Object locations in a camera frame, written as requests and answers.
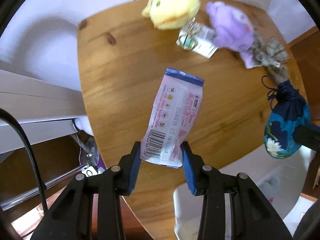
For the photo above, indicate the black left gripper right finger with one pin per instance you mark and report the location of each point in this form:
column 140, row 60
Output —
column 230, row 202

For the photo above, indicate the purple plush toy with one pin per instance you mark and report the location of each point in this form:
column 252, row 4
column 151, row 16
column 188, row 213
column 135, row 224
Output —
column 233, row 29

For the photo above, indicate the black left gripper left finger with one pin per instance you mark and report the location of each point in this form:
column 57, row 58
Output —
column 70, row 216

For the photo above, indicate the pink tissue packet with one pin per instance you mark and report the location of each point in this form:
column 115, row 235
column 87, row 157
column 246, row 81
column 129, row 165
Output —
column 175, row 108

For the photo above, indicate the grey plaid bow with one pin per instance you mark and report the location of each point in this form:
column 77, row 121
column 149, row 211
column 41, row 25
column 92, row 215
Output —
column 272, row 56

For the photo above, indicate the blue drawstring pouch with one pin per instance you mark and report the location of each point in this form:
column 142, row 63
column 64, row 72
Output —
column 289, row 110

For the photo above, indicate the white small carton box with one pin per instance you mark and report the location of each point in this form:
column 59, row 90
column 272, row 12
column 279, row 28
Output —
column 197, row 37

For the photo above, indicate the white plastic tray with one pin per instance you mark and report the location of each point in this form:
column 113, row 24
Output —
column 281, row 182

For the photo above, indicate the purple garment steamer base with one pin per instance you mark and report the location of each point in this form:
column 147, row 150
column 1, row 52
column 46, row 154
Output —
column 90, row 156

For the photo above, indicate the yellow duck plush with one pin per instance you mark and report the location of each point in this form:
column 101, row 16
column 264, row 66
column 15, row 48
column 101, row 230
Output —
column 170, row 14

